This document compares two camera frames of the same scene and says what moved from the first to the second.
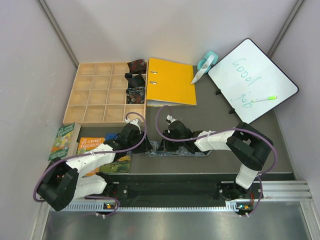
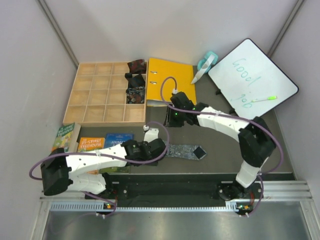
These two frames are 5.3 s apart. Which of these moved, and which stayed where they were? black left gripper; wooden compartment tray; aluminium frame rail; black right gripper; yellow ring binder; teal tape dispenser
Moved: black right gripper; black left gripper
Stayed: teal tape dispenser; wooden compartment tray; aluminium frame rail; yellow ring binder
